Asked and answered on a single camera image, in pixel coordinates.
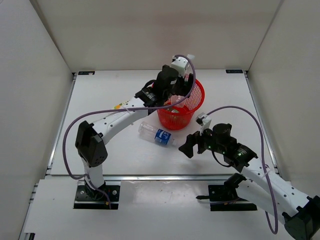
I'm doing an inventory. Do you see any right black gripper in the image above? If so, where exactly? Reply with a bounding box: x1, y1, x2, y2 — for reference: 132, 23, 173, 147
179, 123, 226, 158

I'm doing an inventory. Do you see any clear bottle green label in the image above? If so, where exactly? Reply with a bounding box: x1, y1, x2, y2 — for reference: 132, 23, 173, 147
161, 54, 196, 108

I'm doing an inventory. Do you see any clear bottle blue label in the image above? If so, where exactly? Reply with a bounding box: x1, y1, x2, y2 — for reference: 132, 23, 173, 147
138, 121, 177, 147

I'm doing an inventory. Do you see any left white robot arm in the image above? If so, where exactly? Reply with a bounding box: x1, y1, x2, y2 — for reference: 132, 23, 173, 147
75, 65, 195, 201

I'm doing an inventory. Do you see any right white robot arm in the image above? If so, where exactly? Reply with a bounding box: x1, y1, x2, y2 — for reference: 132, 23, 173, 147
178, 123, 320, 240

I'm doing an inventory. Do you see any red plastic mesh basket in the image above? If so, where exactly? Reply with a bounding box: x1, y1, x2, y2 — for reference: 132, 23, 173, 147
157, 80, 205, 131

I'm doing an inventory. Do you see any white juice bottle fruit label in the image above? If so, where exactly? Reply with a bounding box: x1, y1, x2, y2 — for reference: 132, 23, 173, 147
113, 100, 129, 110

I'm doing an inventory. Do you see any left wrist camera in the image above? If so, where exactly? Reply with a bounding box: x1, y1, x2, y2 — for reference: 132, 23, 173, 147
169, 56, 190, 77

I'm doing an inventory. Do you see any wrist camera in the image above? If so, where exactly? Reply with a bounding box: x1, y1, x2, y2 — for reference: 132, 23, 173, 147
169, 56, 190, 77
195, 112, 212, 135

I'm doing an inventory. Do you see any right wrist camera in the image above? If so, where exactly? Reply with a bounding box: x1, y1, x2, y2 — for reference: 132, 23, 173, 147
195, 112, 212, 135

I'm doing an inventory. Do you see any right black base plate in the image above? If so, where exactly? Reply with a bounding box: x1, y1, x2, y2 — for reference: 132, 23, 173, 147
195, 173, 258, 212

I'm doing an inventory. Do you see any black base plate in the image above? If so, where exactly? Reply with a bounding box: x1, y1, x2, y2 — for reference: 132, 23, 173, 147
73, 180, 121, 210
195, 173, 258, 212

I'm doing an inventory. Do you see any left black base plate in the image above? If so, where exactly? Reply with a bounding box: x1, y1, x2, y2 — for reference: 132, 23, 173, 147
73, 180, 121, 210

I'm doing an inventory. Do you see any aluminium table rail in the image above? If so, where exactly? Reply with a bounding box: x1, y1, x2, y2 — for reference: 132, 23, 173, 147
44, 173, 236, 182

